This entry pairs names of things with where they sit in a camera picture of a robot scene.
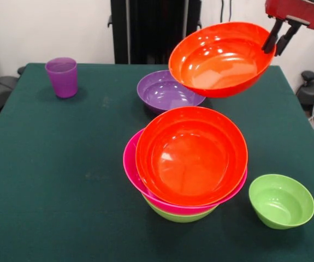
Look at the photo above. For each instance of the large orange bowl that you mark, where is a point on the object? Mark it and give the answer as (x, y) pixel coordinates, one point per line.
(219, 62)
(192, 163)

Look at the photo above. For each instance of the large green bowl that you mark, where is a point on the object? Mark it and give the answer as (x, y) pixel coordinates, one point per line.
(181, 217)

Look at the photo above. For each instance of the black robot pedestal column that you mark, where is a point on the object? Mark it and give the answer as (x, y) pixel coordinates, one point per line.
(151, 32)

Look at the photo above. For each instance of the purple bowl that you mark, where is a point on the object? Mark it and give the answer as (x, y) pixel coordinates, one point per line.
(162, 95)

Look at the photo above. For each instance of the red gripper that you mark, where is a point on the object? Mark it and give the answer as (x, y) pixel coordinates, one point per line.
(296, 11)

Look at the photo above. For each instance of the gray pedestal leg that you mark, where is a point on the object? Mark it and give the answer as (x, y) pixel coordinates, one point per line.
(313, 90)
(1, 87)

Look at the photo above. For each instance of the large pink bowl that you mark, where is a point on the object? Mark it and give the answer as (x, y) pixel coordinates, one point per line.
(130, 163)

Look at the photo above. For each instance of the purple cup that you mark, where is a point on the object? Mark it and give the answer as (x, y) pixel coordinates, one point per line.
(62, 79)

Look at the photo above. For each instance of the dark green tablecloth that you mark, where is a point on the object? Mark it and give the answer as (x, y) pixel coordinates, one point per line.
(64, 177)

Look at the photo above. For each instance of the small green bowl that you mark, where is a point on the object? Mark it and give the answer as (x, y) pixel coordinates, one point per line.
(281, 202)

